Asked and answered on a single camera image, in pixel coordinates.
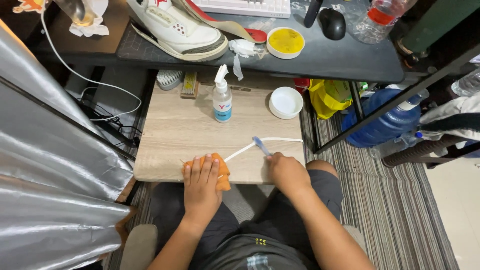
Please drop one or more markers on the person's dark shorts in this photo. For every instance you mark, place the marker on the person's dark shorts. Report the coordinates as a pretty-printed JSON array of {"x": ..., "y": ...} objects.
[{"x": 247, "y": 221}]

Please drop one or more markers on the glass cup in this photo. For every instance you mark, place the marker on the glass cup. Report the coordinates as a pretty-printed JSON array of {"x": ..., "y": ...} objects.
[{"x": 77, "y": 11}]

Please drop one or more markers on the black desk mat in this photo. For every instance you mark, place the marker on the black desk mat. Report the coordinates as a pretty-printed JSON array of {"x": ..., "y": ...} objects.
[{"x": 330, "y": 56}]

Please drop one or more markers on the white shoelace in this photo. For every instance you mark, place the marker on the white shoelace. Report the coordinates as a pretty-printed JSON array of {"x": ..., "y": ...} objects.
[{"x": 258, "y": 141}]

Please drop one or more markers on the small wooden board table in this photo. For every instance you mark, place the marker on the small wooden board table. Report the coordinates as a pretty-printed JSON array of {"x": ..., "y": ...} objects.
[{"x": 195, "y": 127}]

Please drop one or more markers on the white keyboard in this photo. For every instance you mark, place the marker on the white keyboard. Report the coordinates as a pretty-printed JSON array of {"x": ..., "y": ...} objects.
[{"x": 245, "y": 6}]

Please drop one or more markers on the silver reflective sheet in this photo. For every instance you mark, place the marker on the silver reflective sheet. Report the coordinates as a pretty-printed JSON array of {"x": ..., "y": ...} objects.
[{"x": 45, "y": 157}]

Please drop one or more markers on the red shoe insole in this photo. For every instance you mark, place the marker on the red shoe insole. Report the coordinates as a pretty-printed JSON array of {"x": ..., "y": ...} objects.
[{"x": 228, "y": 23}]

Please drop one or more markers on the white sneaker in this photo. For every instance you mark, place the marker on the white sneaker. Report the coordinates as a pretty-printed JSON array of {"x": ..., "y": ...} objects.
[{"x": 180, "y": 32}]

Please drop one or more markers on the clear plastic bottle red label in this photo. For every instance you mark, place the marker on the clear plastic bottle red label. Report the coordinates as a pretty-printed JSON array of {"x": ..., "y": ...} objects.
[{"x": 375, "y": 20}]

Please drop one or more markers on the wooden bristle brush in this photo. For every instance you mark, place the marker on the wooden bristle brush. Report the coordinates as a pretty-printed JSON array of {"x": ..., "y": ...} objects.
[{"x": 189, "y": 84}]

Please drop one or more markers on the orange cloth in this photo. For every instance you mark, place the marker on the orange cloth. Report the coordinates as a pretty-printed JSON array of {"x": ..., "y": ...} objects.
[{"x": 224, "y": 173}]

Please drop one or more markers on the orange sticker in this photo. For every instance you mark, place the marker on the orange sticker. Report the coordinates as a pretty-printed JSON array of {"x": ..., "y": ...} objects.
[{"x": 28, "y": 5}]

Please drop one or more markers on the grey chair seat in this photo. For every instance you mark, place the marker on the grey chair seat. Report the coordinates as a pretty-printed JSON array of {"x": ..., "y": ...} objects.
[{"x": 139, "y": 245}]

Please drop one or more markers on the person's right fingers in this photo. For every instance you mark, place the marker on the person's right fingers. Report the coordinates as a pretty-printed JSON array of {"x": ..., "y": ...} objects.
[{"x": 273, "y": 159}]

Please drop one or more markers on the black computer mouse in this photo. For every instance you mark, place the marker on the black computer mouse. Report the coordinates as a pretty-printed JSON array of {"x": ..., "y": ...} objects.
[{"x": 332, "y": 23}]

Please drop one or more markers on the red container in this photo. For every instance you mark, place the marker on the red container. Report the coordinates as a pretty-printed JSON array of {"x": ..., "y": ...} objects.
[{"x": 301, "y": 84}]

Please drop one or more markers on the white scrub brush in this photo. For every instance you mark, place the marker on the white scrub brush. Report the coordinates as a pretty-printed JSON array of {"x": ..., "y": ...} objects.
[{"x": 169, "y": 78}]

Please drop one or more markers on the person's grey shirt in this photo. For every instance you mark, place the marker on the person's grey shirt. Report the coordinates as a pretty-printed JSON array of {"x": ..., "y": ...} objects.
[{"x": 258, "y": 253}]

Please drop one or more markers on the large blue water jug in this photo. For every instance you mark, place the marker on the large blue water jug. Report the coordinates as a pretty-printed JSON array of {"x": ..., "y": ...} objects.
[{"x": 382, "y": 120}]

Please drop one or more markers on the person's right hand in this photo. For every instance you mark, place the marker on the person's right hand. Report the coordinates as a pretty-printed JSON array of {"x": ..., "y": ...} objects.
[{"x": 287, "y": 174}]

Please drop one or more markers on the white round lid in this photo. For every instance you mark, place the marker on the white round lid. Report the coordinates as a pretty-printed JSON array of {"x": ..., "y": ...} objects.
[{"x": 285, "y": 102}]

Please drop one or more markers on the black metal desk frame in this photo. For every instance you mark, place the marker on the black metal desk frame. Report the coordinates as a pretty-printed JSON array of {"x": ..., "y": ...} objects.
[{"x": 397, "y": 97}]

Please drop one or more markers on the blue toothbrush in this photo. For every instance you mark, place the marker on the blue toothbrush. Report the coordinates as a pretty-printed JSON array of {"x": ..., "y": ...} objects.
[{"x": 261, "y": 145}]

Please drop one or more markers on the white tub of yellow paste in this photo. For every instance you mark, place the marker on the white tub of yellow paste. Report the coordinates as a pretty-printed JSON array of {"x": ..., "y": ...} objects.
[{"x": 285, "y": 42}]

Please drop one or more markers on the person's left hand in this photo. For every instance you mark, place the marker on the person's left hand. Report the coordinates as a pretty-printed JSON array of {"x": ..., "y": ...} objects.
[{"x": 200, "y": 191}]

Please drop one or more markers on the clear water bottle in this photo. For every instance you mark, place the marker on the clear water bottle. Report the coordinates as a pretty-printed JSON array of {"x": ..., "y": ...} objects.
[{"x": 467, "y": 83}]

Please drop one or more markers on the yellow plastic bag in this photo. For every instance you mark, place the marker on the yellow plastic bag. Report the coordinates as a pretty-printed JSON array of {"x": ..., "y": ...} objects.
[{"x": 326, "y": 98}]

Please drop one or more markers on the clear spray bottle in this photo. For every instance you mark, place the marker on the clear spray bottle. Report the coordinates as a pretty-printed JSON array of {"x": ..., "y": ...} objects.
[{"x": 222, "y": 101}]

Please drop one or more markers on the white tissue under glass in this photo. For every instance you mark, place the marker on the white tissue under glass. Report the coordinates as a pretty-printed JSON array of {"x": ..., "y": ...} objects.
[{"x": 92, "y": 27}]

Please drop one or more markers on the pile of clothes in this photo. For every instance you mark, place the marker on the pile of clothes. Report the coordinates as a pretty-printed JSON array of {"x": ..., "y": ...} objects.
[{"x": 450, "y": 116}]

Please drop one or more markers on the crumpled white tissue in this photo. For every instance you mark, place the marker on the crumpled white tissue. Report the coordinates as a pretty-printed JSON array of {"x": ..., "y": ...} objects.
[{"x": 242, "y": 52}]

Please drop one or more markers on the small clear plastic bottle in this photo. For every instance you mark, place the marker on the small clear plastic bottle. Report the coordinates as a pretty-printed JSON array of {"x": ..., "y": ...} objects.
[{"x": 393, "y": 144}]

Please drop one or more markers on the striped rug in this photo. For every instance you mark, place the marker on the striped rug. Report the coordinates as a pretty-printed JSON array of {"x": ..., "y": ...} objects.
[{"x": 375, "y": 202}]

